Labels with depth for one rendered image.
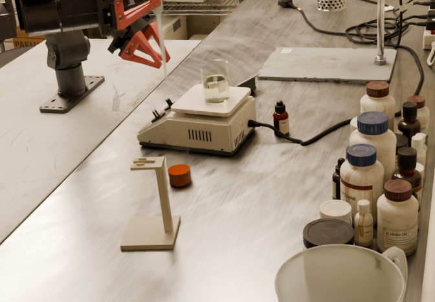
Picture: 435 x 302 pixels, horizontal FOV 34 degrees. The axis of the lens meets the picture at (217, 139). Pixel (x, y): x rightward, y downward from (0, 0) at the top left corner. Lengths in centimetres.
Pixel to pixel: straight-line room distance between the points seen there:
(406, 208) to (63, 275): 49
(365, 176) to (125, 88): 79
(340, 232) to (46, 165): 64
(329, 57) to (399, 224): 79
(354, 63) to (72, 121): 65
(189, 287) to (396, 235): 29
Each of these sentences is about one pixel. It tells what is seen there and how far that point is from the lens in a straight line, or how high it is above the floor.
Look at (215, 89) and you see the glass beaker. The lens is 128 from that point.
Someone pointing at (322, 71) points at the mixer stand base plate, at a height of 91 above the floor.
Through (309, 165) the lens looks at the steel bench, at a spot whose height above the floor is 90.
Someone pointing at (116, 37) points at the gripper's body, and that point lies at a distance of 138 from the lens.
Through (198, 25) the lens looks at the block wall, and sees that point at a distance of 400.
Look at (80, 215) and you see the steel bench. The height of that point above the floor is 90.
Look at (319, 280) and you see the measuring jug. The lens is 80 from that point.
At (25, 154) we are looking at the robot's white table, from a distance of 143.
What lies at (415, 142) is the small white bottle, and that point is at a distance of 117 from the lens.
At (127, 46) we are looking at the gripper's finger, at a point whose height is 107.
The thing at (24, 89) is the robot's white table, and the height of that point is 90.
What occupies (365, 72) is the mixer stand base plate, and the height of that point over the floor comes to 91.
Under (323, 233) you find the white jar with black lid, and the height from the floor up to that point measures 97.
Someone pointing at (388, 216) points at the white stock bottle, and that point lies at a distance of 99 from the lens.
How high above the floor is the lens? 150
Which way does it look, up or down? 26 degrees down
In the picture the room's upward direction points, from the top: 6 degrees counter-clockwise
